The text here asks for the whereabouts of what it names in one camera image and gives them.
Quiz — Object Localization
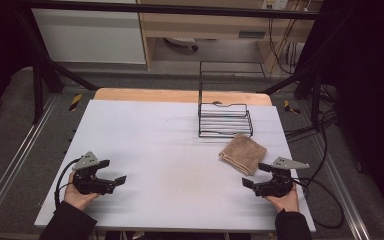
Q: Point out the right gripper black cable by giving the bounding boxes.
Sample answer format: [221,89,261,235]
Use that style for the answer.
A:
[292,178,346,230]

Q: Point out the aluminium floor rail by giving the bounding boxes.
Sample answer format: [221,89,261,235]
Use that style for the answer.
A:
[313,133,372,240]
[0,94,60,228]

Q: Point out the hanging cables under desk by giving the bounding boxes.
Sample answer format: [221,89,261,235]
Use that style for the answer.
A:
[267,9,302,77]

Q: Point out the light wooden desk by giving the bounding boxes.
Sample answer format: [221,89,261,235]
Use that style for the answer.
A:
[136,0,324,72]

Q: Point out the beige towel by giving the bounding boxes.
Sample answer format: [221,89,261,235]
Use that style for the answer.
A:
[218,133,268,177]

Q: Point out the yellow black tape marker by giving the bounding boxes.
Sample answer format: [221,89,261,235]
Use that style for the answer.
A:
[68,93,84,113]

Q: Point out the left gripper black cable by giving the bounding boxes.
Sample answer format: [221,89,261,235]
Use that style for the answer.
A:
[53,158,82,208]

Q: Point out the black metal frame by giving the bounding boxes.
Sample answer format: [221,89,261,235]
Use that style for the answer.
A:
[13,0,331,126]

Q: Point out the office chair base with caster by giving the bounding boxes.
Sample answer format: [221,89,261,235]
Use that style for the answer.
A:
[163,36,200,52]

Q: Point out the black floor cable bundle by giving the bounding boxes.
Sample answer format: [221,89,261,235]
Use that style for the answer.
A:
[284,108,341,188]

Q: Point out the white foam board mat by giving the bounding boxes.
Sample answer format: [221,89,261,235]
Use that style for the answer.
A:
[34,99,316,233]

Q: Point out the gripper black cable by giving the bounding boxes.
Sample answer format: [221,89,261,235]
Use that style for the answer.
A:
[53,158,82,208]
[292,178,346,230]

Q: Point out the white cabinet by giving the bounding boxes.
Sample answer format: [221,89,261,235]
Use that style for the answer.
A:
[31,0,147,65]

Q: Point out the person's right hand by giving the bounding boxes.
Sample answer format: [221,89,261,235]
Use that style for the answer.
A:
[264,183,300,213]

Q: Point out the black wire rack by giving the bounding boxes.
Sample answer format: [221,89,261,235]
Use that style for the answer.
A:
[197,60,267,139]

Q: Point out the person's left hand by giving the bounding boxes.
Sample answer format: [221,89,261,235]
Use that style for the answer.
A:
[63,181,100,212]

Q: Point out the wooden table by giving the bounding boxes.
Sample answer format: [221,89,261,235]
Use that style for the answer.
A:
[93,87,273,107]

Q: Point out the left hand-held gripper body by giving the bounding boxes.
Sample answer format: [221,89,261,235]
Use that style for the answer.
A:
[71,151,116,196]

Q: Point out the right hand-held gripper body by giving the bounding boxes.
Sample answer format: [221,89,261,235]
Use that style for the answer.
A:
[253,156,311,198]

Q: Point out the white power outlet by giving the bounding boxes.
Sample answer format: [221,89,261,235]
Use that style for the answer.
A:
[261,0,290,11]

